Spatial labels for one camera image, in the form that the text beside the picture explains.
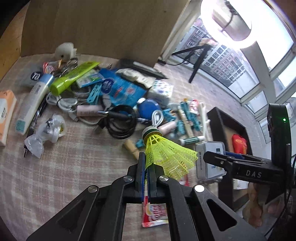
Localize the black tray box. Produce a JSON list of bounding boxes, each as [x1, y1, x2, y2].
[[207, 107, 253, 211]]

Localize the black coiled cable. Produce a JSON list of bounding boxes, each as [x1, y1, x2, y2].
[[98, 104, 138, 140]]

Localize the red fabric pouch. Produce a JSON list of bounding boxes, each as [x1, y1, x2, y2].
[[232, 134, 247, 155]]

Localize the white plug adapter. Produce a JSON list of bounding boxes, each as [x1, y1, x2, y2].
[[54, 42, 77, 61]]

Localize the white coiled cable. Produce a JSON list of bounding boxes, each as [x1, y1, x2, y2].
[[46, 92, 100, 126]]

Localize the lime green tube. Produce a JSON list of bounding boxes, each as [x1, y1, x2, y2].
[[50, 61, 100, 96]]

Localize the wooden clothespin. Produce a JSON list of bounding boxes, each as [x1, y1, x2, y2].
[[123, 139, 140, 160]]

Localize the green white lip balm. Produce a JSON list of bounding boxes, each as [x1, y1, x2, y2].
[[179, 136, 206, 146]]

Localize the grey TA sachet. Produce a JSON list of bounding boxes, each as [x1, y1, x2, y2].
[[21, 65, 43, 87]]

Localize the ring light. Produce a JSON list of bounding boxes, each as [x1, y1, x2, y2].
[[200, 1, 295, 49]]

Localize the white blue tissue pack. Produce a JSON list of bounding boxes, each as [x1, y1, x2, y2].
[[147, 80, 174, 107]]

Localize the blue wet wipes pack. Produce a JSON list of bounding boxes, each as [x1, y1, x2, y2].
[[99, 68, 146, 107]]

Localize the blue round compact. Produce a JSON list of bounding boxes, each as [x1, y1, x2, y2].
[[137, 99, 161, 121]]

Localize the yellow shuttlecock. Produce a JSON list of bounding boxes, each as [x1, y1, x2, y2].
[[142, 126, 198, 180]]

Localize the wrapped wooden chopsticks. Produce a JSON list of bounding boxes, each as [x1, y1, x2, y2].
[[178, 108, 194, 138]]

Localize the white bottle blue cap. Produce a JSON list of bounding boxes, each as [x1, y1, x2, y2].
[[15, 74, 54, 136]]

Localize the black pen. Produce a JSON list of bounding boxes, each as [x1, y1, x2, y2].
[[23, 99, 49, 158]]

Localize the black tripod stand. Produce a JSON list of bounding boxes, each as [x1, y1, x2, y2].
[[172, 44, 212, 83]]

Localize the pink small tube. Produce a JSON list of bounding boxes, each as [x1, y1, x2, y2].
[[76, 105, 103, 117]]

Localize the orange tissue pack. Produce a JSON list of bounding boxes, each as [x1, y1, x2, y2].
[[0, 90, 17, 147]]

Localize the blue flat clip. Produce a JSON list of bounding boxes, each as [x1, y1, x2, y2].
[[86, 83, 102, 105]]

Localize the red white sachet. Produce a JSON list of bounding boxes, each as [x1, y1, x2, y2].
[[142, 195, 169, 228]]

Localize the clear plastic bag item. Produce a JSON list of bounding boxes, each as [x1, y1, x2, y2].
[[24, 114, 67, 158]]

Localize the red coffee sachet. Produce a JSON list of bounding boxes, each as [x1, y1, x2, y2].
[[43, 60, 62, 74]]

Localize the wooden board backdrop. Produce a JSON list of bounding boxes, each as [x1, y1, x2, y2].
[[21, 1, 188, 66]]

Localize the black flat case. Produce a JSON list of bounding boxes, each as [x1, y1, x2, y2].
[[117, 59, 168, 79]]

